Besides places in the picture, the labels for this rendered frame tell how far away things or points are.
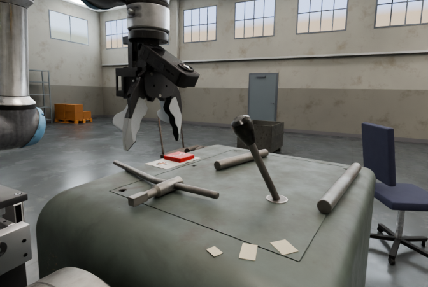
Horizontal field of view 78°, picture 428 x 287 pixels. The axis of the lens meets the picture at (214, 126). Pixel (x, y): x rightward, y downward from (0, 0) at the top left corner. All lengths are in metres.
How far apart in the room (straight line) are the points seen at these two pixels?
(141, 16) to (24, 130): 0.53
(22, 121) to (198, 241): 0.66
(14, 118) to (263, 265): 0.74
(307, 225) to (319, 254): 0.07
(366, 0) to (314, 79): 2.78
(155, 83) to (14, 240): 0.50
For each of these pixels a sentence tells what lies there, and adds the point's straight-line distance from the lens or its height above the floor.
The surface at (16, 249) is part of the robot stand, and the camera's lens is 0.81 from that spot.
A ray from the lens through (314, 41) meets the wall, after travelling 10.14.
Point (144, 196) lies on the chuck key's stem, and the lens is 0.45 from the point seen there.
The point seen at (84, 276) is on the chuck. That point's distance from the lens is 0.36.
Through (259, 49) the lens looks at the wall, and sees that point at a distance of 10.52.
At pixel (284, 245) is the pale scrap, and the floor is 1.26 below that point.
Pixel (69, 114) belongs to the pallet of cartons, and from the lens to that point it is 12.73.
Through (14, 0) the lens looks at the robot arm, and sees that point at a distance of 0.89.
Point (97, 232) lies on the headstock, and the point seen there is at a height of 1.24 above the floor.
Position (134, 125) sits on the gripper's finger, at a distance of 0.46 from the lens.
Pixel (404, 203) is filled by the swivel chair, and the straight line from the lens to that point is 2.75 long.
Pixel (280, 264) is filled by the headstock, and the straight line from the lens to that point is 0.33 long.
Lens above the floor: 1.44
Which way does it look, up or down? 8 degrees down
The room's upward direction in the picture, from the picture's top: 1 degrees clockwise
